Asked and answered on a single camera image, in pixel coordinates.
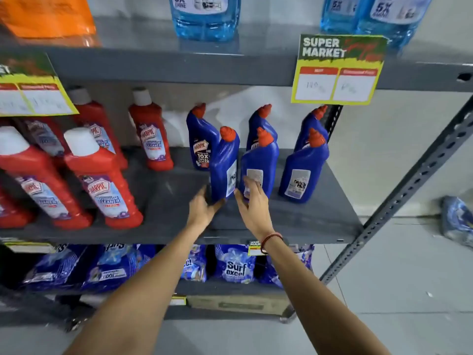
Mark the person's right hand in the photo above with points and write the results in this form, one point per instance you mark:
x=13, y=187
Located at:
x=257, y=212

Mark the person's left hand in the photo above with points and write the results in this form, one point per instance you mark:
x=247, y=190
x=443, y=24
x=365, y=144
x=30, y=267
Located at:
x=199, y=212

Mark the person's right thumb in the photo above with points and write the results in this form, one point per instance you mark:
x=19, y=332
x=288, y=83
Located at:
x=240, y=200

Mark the person's left thumb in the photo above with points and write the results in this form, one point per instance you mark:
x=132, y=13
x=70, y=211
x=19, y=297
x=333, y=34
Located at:
x=216, y=207

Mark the blue toilet cleaner bottle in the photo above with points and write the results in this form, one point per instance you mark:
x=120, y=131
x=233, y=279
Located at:
x=221, y=158
x=265, y=158

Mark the person's right forearm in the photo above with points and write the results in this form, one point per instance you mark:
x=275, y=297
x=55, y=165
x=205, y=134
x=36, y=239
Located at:
x=314, y=299

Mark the person's left forearm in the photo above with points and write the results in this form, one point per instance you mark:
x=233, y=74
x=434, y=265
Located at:
x=144, y=292

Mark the red thread wristband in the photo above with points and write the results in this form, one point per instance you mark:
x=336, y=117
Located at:
x=271, y=241

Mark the small yellow shelf tag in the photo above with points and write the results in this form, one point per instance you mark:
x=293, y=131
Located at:
x=29, y=247
x=255, y=249
x=178, y=300

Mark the grey metal shelf rack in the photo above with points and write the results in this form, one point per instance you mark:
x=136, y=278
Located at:
x=166, y=195

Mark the row of blue detergent packets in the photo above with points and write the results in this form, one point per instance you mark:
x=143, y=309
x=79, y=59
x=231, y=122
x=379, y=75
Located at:
x=234, y=266

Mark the group of blue bottles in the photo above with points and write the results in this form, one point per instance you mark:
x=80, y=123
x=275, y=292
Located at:
x=305, y=173

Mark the beige cardboard box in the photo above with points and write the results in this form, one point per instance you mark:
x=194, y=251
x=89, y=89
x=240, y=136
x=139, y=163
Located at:
x=236, y=303

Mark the group of red cleaner bottles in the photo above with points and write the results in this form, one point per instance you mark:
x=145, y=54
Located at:
x=99, y=162

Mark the yellow green price sign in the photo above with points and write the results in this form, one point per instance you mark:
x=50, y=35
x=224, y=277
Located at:
x=338, y=72
x=31, y=88

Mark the clear blue liquid bottle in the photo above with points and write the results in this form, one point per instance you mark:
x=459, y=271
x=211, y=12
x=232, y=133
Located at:
x=395, y=22
x=340, y=12
x=205, y=18

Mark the blue plastic packet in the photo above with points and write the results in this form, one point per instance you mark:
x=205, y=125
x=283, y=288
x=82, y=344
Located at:
x=458, y=221

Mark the orange plastic packet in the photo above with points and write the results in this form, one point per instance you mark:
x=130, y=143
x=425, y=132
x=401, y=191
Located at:
x=48, y=16

